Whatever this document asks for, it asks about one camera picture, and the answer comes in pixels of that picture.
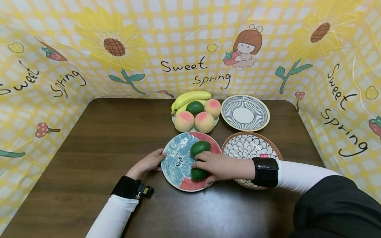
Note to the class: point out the person's right hand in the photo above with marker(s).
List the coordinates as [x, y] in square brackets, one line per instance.
[226, 167]

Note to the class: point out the person's right thumb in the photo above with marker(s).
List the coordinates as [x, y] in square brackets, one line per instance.
[210, 180]

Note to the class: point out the person's right forearm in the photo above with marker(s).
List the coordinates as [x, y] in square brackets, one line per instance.
[321, 198]

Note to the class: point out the person's right fingers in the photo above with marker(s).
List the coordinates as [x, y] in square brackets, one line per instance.
[203, 162]

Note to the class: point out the blue striped white plate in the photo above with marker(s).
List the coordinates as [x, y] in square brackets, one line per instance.
[245, 113]

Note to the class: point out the yellow banana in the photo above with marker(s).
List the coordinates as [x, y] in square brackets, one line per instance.
[190, 96]
[180, 108]

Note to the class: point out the blue and red floral plate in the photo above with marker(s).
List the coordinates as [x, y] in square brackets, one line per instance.
[178, 162]

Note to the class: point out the person's left hand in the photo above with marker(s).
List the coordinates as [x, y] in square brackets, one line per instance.
[146, 163]

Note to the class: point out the pink peach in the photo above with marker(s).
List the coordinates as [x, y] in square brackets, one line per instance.
[212, 108]
[204, 122]
[184, 121]

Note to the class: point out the black wrist band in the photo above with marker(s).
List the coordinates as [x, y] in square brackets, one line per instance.
[265, 172]
[128, 187]

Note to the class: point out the person's left fingers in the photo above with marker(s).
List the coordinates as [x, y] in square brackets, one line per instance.
[156, 168]

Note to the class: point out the pale fruit plate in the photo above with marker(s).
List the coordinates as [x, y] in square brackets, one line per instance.
[194, 129]

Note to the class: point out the green fruit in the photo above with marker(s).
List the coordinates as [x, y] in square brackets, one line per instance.
[198, 174]
[195, 107]
[200, 147]

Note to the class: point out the brown-rimmed white petal plate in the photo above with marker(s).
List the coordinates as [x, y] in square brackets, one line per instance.
[248, 147]

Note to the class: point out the person's left forearm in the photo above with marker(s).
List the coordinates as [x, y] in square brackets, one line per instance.
[111, 216]

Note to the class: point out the person's left thumb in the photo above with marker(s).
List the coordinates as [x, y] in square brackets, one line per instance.
[160, 153]

